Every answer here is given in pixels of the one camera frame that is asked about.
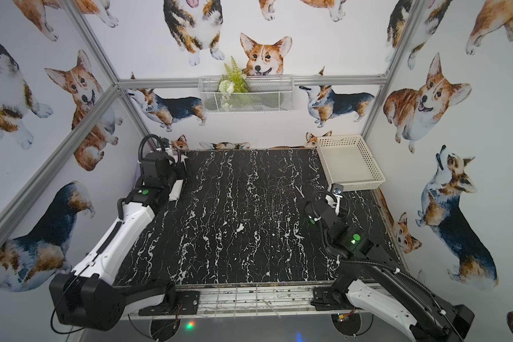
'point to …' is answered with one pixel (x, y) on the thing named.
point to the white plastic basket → (347, 160)
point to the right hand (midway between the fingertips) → (317, 202)
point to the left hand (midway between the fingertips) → (176, 154)
